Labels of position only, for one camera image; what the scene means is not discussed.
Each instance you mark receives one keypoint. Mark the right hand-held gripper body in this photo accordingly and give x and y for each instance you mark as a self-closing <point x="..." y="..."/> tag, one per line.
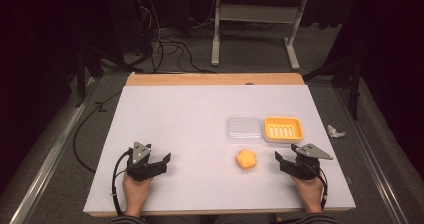
<point x="305" y="162"/>

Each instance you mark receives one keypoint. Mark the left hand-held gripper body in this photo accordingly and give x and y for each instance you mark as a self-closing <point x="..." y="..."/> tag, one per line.
<point x="142" y="162"/>

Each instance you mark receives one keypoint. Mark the orange soap dish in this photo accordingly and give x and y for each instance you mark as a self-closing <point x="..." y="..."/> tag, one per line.
<point x="283" y="129"/>

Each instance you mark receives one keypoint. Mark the orange flower-shaped soap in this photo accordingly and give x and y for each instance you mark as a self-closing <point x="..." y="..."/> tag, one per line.
<point x="246" y="159"/>

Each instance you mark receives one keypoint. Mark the clear plastic container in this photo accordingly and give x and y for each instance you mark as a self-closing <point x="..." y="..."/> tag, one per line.
<point x="244" y="130"/>

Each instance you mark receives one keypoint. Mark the person's left hand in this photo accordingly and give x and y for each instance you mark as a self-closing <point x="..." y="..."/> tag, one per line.
<point x="136" y="192"/>

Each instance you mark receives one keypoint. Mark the person's right hand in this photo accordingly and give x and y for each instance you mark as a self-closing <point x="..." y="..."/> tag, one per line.
<point x="310" y="193"/>

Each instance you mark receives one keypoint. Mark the crumpled white paper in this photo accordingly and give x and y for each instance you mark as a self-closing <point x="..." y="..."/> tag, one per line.
<point x="334" y="131"/>

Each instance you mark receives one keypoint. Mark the white table mat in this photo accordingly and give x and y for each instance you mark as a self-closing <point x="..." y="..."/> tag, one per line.
<point x="213" y="144"/>

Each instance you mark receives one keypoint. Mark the black metal stand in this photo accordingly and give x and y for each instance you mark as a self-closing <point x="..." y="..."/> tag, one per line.
<point x="83" y="70"/>
<point x="350" y="80"/>

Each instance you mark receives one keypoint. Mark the white metal desk frame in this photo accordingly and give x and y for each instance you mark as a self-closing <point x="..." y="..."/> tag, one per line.
<point x="256" y="27"/>

